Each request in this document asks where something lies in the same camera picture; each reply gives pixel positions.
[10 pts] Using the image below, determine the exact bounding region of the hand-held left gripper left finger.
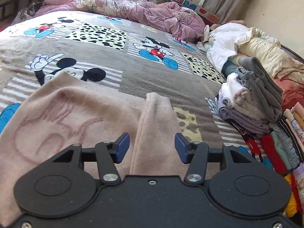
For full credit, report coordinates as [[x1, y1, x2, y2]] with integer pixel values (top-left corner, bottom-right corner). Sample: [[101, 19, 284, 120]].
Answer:
[[51, 133, 131, 185]]

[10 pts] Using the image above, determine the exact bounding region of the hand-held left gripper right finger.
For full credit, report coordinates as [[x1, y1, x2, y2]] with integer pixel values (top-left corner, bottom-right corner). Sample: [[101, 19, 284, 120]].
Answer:
[[174, 133, 253, 185]]

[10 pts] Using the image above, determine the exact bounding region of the beige knit sweater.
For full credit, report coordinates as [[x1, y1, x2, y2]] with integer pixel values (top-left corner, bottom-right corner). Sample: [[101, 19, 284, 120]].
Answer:
[[0, 71, 190, 226]]

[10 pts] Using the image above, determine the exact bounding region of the stack of grey folded clothes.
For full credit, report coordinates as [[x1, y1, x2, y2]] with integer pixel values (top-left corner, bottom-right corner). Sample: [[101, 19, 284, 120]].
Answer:
[[215, 57, 284, 136]]

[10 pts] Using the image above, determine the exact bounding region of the row of colourful folded clothes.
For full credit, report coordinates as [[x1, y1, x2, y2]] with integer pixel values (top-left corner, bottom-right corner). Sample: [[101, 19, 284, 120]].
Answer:
[[260, 102, 304, 219]]

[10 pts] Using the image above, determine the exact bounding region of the cartoon printed blanket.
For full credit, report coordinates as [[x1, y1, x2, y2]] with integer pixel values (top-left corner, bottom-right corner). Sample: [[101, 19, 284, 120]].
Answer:
[[0, 11, 273, 171]]

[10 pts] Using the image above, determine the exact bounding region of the teal cloth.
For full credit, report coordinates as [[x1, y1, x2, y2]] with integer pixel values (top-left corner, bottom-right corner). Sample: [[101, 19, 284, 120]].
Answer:
[[222, 60, 238, 77]]

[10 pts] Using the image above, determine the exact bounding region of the white quilt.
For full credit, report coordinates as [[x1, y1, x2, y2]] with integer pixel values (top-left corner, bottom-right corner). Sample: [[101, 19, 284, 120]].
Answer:
[[206, 22, 253, 74]]

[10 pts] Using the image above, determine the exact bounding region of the coral pink blanket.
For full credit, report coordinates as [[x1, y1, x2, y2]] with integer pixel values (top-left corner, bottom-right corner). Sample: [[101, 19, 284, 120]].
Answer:
[[273, 76, 304, 114]]

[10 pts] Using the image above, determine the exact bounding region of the cream quilt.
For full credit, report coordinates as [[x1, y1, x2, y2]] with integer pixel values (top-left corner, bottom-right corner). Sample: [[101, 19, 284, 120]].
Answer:
[[237, 27, 304, 81]]

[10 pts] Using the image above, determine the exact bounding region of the purple floral quilt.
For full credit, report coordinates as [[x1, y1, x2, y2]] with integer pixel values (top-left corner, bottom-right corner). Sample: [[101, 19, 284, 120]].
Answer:
[[34, 0, 206, 43]]

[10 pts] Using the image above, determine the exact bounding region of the dark bed headboard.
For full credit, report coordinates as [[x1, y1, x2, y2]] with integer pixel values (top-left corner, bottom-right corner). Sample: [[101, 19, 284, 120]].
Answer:
[[280, 44, 304, 61]]

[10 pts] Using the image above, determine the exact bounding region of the grey cloth on floor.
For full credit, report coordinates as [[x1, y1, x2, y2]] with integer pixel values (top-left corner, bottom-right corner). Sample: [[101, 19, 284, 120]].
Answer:
[[18, 2, 43, 20]]

